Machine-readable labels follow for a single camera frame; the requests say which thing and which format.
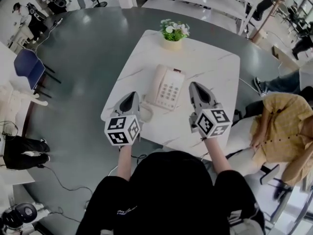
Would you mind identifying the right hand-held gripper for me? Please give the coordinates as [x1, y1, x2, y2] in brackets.
[188, 82, 232, 139]

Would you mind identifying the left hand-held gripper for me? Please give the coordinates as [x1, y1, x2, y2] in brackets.
[104, 92, 143, 146]

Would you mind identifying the white telephone handset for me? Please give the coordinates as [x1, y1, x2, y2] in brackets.
[146, 64, 169, 105]

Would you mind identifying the person's right forearm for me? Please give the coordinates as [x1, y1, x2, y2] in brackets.
[202, 137, 232, 181]

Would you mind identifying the person's left forearm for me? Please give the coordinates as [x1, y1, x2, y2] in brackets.
[116, 144, 134, 181]

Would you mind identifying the beige desk telephone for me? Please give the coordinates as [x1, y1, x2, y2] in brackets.
[153, 66, 186, 110]

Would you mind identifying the white marble table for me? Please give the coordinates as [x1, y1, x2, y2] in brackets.
[100, 29, 242, 161]

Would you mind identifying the white flower potted plant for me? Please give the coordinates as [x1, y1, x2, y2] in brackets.
[160, 18, 191, 51]

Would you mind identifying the brown cardboard box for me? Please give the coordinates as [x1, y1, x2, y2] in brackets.
[271, 44, 285, 61]

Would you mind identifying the person's black shirt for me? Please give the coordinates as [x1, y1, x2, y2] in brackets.
[83, 150, 266, 235]

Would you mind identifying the wooden coat rack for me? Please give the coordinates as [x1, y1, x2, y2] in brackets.
[251, 0, 288, 41]

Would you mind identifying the blue chair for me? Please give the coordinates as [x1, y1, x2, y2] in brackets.
[13, 48, 62, 99]

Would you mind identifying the white console table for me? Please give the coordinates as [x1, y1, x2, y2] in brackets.
[0, 81, 49, 137]

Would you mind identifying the white desk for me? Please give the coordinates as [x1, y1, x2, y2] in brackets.
[0, 166, 36, 186]
[265, 177, 313, 235]

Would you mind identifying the black floor cable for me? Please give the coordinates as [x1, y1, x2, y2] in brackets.
[39, 164, 93, 210]

